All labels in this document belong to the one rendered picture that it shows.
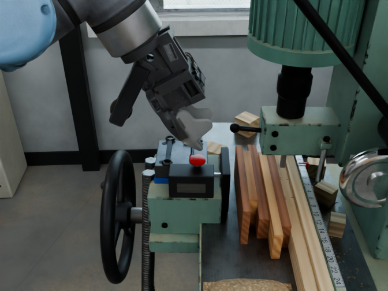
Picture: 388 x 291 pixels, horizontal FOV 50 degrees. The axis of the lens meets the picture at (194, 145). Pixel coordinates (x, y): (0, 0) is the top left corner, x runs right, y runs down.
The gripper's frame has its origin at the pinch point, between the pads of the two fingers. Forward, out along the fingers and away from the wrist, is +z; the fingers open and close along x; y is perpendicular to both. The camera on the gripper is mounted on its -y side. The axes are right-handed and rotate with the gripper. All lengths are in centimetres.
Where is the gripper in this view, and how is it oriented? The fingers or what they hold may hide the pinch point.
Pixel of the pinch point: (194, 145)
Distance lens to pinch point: 72.6
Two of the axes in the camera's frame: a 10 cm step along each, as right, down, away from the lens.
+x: 0.2, -5.6, 8.3
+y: 8.7, -4.1, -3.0
